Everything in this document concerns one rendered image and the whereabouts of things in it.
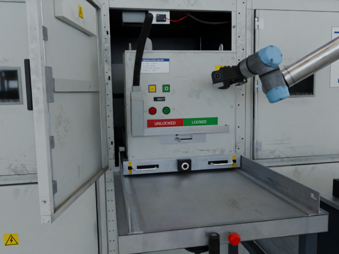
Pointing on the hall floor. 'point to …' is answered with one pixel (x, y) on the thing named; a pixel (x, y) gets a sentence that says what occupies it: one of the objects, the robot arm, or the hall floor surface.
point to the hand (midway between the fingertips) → (213, 83)
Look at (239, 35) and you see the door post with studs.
